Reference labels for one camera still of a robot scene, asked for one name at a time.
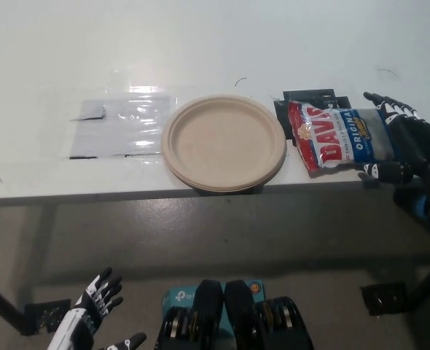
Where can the red blue sunflower seed bag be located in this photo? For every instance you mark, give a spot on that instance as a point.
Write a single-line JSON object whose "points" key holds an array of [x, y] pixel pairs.
{"points": [[328, 146]]}

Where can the beige paper plate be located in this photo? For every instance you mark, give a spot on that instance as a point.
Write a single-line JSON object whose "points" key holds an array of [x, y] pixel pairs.
{"points": [[222, 142]]}

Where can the black and blue object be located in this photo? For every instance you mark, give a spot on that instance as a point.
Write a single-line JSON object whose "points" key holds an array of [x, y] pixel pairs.
{"points": [[406, 204]]}

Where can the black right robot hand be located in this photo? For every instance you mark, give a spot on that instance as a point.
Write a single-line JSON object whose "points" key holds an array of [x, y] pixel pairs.
{"points": [[415, 146]]}

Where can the clear plastic sheet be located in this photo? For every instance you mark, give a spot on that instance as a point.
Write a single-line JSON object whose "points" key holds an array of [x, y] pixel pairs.
{"points": [[120, 138]]}

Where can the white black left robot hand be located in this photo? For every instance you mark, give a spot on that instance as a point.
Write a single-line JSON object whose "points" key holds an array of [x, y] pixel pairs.
{"points": [[91, 302]]}

